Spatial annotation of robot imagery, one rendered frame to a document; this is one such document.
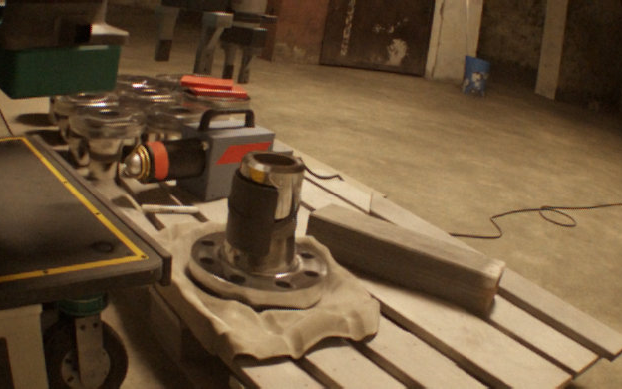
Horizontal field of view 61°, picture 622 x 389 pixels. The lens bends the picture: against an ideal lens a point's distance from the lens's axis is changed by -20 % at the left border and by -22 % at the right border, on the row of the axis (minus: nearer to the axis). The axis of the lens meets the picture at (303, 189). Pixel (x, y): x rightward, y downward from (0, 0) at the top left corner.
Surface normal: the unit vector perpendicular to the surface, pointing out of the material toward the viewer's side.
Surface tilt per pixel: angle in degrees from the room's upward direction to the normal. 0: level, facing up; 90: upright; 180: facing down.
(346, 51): 90
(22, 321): 90
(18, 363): 90
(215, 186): 90
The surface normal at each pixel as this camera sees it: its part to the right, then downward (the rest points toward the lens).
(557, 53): -0.80, 0.05
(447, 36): 0.57, 0.35
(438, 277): -0.49, 0.19
